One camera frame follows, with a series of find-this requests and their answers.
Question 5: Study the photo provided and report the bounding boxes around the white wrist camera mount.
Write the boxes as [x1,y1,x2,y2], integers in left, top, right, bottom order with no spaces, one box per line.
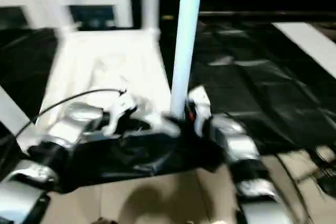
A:
[103,92,139,135]
[188,86,213,136]

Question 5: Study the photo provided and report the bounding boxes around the white plastic table top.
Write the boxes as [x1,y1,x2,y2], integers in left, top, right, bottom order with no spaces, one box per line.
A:
[15,26,183,155]

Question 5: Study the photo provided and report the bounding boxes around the long black pole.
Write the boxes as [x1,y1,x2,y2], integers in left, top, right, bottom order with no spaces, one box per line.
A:
[198,10,336,17]

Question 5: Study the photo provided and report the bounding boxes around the white flat board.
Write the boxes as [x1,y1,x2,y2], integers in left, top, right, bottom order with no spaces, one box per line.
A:
[271,22,336,78]

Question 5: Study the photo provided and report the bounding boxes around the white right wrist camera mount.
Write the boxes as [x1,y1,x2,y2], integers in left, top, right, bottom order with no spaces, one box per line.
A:
[188,86,213,136]

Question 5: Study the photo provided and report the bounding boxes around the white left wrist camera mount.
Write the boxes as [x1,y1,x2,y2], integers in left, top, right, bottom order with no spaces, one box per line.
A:
[103,92,139,135]

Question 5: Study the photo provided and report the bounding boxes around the black plastic sheet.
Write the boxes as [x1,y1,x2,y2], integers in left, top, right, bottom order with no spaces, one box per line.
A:
[0,19,336,195]

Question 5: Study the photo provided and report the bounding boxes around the black equipment case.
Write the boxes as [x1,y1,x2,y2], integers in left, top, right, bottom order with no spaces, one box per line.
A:
[318,173,336,196]

